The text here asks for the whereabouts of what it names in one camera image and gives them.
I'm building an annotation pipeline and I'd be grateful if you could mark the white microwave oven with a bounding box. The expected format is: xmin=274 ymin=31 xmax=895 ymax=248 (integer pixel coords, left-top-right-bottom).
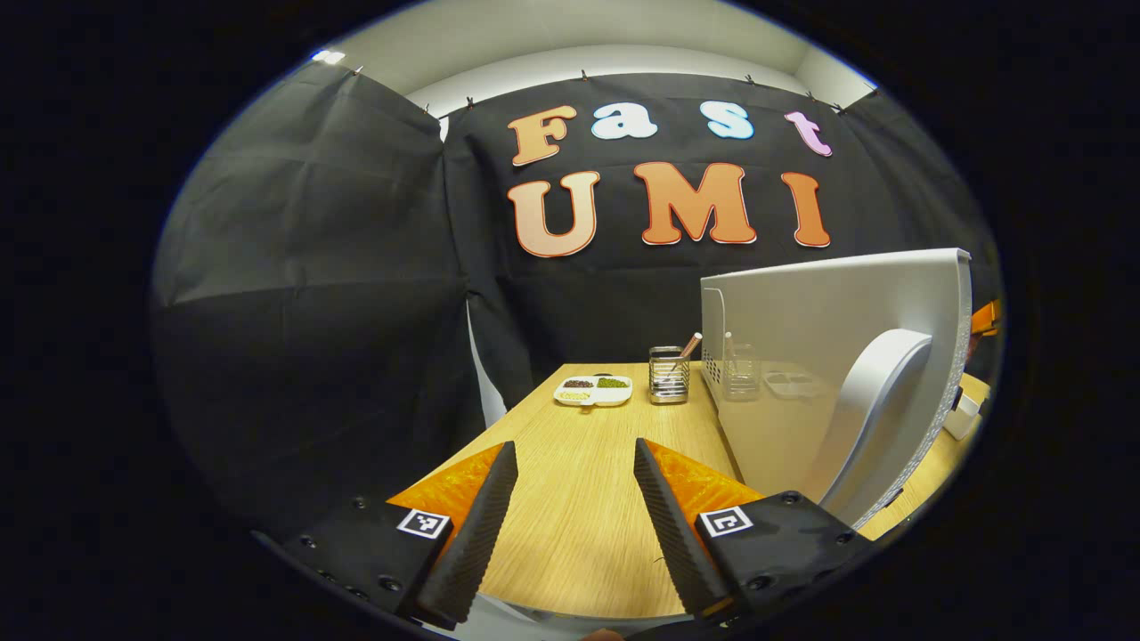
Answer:
xmin=699 ymin=247 xmax=976 ymax=533

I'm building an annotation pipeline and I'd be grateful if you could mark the black backdrop cloth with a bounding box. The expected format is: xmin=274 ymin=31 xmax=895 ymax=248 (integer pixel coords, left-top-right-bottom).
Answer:
xmin=150 ymin=62 xmax=1003 ymax=535

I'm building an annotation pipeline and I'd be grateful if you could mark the white divided dish with beans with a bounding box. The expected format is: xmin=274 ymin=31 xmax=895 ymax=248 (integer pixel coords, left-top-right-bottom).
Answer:
xmin=553 ymin=374 xmax=634 ymax=408

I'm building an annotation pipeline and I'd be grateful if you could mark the metal mesh utensil holder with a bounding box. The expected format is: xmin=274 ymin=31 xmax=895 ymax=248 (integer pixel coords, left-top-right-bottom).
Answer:
xmin=648 ymin=345 xmax=691 ymax=405

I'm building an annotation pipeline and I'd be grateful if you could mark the white rectangular plastic tray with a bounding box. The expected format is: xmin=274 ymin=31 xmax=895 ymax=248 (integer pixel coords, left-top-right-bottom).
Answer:
xmin=944 ymin=392 xmax=985 ymax=442

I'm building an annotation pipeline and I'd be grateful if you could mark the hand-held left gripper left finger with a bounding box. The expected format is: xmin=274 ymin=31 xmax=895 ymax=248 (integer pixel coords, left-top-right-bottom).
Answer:
xmin=252 ymin=440 xmax=520 ymax=631

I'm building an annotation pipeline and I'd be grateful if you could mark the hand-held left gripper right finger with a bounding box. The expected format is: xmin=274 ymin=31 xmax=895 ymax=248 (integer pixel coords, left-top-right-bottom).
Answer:
xmin=632 ymin=436 xmax=880 ymax=624

